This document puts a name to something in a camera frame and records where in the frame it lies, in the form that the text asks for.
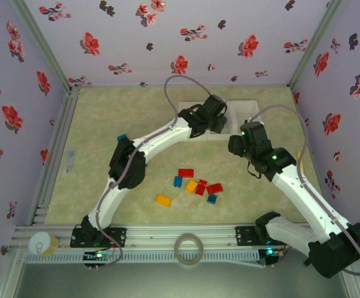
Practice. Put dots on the aluminium frame post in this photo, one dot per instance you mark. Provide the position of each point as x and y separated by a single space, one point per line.
315 40
41 40

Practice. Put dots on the clear tape roll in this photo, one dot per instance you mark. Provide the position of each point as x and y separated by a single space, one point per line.
188 264

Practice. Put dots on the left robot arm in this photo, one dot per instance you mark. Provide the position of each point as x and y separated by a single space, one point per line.
161 138

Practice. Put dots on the red lego brick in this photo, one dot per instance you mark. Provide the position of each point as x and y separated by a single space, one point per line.
201 187
214 188
186 173

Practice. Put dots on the small circuit board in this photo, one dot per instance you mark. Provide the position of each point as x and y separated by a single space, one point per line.
271 252
97 256

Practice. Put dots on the white-topped yellow can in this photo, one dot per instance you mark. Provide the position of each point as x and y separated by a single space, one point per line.
40 243

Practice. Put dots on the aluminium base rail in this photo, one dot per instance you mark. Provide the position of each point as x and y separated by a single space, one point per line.
155 236

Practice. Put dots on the aluminium side rail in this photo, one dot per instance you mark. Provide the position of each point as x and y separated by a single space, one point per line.
65 124

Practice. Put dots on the small yellow object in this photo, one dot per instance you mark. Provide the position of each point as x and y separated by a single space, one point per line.
301 161

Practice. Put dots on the yellow lego brick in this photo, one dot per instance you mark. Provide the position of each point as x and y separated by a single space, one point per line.
191 187
163 200

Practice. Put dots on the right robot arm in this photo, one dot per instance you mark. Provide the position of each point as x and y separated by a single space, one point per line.
310 201

